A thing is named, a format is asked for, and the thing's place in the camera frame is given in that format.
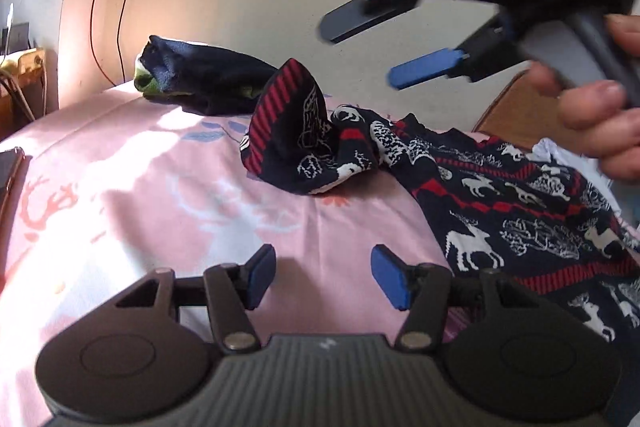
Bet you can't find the person's right hand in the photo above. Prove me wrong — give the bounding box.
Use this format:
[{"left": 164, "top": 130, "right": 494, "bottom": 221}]
[{"left": 527, "top": 13, "right": 640, "bottom": 182}]

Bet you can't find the navy reindeer pattern sweater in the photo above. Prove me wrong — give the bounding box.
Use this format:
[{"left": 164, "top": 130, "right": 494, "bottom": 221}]
[{"left": 240, "top": 59, "right": 640, "bottom": 343}]

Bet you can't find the black smartphone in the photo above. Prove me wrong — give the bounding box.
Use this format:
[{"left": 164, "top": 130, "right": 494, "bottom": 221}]
[{"left": 0, "top": 147, "right": 26, "bottom": 228}]

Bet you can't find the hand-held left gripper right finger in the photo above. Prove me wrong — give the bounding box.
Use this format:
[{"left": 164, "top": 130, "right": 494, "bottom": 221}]
[{"left": 371, "top": 244, "right": 538, "bottom": 353}]

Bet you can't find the folded navy and green garment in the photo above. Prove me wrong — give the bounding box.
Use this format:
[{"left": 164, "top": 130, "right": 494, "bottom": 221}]
[{"left": 134, "top": 35, "right": 281, "bottom": 116}]

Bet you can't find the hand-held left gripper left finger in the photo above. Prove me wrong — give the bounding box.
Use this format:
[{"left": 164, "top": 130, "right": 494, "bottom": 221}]
[{"left": 114, "top": 243, "right": 277, "bottom": 353}]

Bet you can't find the pink printed bed sheet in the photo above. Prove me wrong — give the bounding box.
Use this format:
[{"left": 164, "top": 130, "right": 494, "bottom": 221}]
[{"left": 0, "top": 84, "right": 640, "bottom": 427}]

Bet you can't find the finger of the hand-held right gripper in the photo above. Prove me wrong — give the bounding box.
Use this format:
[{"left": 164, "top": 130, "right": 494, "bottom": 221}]
[
  {"left": 389, "top": 13, "right": 532, "bottom": 90},
  {"left": 318, "top": 0, "right": 426, "bottom": 44}
]

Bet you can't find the wooden bedside furniture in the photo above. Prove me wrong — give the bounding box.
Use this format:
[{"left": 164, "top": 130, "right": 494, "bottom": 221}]
[{"left": 0, "top": 48, "right": 47, "bottom": 120}]

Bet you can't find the white cloth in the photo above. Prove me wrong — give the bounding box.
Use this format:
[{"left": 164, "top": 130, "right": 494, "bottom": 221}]
[{"left": 531, "top": 138, "right": 623, "bottom": 212}]

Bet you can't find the brown perforated cushion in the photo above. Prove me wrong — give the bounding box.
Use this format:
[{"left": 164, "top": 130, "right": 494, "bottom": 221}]
[{"left": 472, "top": 71, "right": 568, "bottom": 152}]

